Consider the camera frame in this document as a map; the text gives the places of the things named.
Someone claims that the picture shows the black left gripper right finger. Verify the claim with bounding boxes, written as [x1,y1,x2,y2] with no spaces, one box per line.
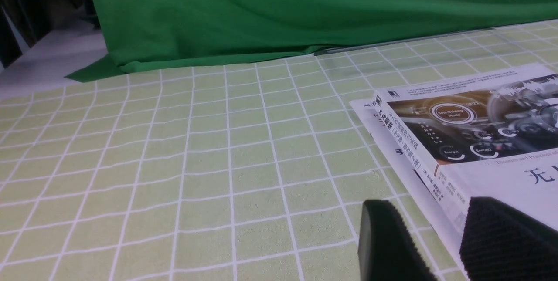
[459,197,558,281]

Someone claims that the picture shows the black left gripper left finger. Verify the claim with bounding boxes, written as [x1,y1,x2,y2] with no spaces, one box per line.
[357,200,437,281]

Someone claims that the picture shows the white lower book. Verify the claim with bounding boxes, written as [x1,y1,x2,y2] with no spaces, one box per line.
[350,100,468,281]

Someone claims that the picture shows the white self-driving textbook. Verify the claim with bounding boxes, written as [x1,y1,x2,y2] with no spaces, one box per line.
[371,63,558,234]

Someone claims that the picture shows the green checkered tablecloth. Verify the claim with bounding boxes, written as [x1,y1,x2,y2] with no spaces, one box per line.
[0,20,557,281]

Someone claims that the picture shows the green backdrop cloth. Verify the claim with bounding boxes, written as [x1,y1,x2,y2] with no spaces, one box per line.
[68,0,558,83]

